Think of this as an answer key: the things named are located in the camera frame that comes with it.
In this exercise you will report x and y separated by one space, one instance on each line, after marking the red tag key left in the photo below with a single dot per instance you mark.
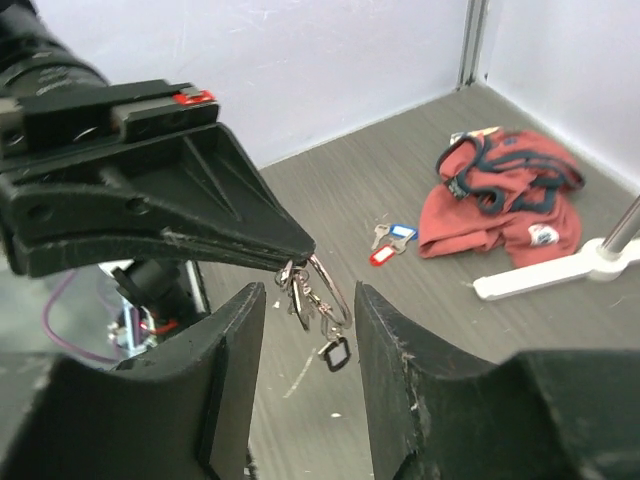
382 255

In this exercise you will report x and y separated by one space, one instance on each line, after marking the crumpled maroon shirt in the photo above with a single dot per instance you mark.
503 188

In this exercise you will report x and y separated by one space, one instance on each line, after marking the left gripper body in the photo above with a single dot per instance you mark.
35 126

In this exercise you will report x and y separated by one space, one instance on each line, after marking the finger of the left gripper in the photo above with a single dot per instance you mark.
52 257
200 186

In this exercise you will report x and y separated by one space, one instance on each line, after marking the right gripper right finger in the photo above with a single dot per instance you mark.
435 411

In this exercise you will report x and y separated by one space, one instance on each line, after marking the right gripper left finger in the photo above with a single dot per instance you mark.
179 411

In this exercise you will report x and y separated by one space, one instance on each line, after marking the white metal clothes rack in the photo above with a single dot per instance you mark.
599 259

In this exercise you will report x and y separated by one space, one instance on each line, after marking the metal keyring with keys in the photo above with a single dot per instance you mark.
306 303

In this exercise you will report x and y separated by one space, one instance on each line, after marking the black tag key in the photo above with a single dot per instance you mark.
335 353

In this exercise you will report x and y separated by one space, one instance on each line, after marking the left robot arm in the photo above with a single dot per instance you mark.
35 61

